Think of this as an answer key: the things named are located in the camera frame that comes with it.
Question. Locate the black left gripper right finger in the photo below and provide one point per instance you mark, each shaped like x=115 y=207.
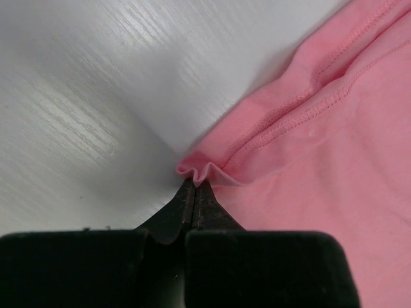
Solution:
x=238 y=268

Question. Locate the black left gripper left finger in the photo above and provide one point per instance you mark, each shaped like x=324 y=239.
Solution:
x=86 y=268

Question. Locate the pink t-shirt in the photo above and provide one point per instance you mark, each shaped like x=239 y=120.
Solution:
x=327 y=147

